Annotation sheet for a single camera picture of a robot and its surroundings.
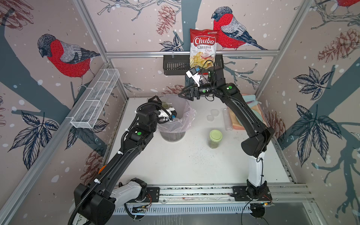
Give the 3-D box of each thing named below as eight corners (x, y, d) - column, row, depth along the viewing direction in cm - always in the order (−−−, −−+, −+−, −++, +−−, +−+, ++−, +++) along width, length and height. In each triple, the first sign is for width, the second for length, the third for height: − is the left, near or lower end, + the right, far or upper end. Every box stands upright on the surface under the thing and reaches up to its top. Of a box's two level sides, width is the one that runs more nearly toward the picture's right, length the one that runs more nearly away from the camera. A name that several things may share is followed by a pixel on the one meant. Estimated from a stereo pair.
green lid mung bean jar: (207, 150, 92) (210, 141, 82) (206, 139, 97) (209, 129, 87) (219, 150, 92) (223, 141, 82) (217, 139, 97) (221, 129, 87)
